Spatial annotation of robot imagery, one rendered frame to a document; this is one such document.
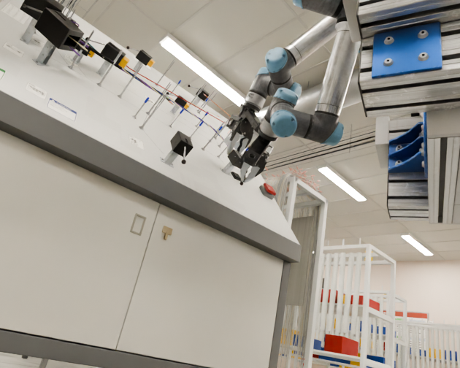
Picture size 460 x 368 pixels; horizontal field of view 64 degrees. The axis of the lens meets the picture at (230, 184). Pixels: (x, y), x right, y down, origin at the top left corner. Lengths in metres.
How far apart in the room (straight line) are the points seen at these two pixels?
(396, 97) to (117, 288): 0.77
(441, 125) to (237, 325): 0.86
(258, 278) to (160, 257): 0.39
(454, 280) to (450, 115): 9.03
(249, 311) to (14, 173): 0.80
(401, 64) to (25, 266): 0.83
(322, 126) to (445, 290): 8.65
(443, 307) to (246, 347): 8.46
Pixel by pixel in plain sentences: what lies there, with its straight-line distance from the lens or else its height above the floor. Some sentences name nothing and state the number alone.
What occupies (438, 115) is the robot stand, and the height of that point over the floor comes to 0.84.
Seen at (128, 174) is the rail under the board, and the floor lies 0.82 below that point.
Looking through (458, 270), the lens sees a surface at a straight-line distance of 9.68.
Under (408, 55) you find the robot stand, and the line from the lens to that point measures 0.61.
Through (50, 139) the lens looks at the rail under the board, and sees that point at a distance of 0.96.
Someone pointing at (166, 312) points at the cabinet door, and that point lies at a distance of 1.09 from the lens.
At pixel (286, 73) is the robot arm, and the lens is 1.36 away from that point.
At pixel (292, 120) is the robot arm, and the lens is 1.10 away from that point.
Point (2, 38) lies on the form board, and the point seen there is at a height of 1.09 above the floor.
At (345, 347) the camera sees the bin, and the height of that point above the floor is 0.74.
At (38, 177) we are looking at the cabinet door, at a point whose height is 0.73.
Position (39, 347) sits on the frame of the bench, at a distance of 0.97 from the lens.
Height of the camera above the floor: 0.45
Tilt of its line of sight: 24 degrees up
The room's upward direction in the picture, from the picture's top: 13 degrees clockwise
